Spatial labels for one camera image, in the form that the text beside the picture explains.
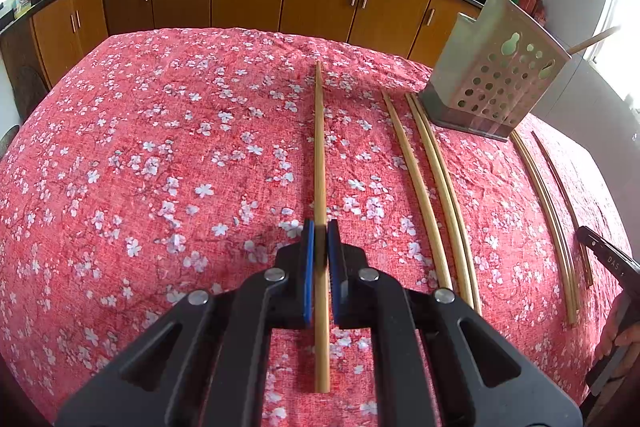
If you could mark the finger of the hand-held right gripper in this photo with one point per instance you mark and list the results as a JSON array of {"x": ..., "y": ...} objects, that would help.
[{"x": 607, "y": 259}]

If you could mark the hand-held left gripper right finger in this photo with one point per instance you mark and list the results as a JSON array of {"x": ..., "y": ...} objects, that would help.
[{"x": 334, "y": 272}]

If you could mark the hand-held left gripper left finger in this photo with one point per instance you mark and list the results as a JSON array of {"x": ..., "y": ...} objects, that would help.
[{"x": 308, "y": 272}]

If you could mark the dark brown chopstick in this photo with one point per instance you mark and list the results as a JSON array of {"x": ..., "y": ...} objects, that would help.
[{"x": 555, "y": 172}]

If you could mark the beige perforated chopstick holder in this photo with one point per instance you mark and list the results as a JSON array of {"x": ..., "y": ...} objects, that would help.
[{"x": 500, "y": 72}]

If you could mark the person's right hand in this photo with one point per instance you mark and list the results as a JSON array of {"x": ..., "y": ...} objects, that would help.
[{"x": 620, "y": 322}]

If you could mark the red floral tablecloth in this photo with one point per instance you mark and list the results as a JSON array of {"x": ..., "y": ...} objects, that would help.
[{"x": 150, "y": 207}]

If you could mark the bright kitchen window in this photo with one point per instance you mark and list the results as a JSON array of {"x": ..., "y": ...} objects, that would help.
[{"x": 620, "y": 27}]

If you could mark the yellow bottle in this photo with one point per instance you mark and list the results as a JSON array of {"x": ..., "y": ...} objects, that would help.
[{"x": 22, "y": 2}]

